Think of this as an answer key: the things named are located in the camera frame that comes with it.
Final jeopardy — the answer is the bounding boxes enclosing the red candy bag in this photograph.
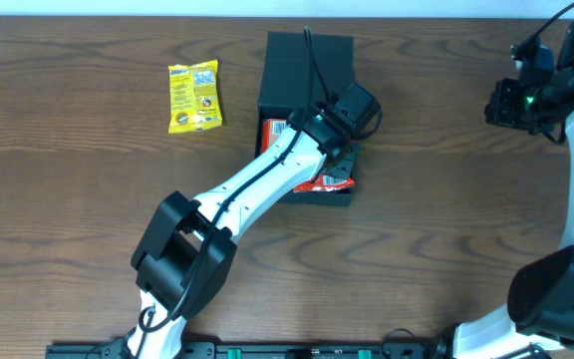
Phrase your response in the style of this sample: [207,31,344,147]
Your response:
[293,174,355,192]

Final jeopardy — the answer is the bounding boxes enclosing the orange snack box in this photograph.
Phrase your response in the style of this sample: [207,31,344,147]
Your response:
[260,119,288,153]

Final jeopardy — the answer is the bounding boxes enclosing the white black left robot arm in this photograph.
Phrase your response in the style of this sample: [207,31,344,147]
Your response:
[127,113,364,358]

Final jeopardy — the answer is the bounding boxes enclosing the black open gift box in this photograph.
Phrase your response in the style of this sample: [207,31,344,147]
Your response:
[254,31,363,208]

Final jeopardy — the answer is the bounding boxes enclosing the yellow candy bag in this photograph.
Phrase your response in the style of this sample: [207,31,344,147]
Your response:
[168,60,223,134]

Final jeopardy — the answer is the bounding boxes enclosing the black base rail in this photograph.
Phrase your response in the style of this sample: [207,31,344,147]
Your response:
[45,328,454,359]

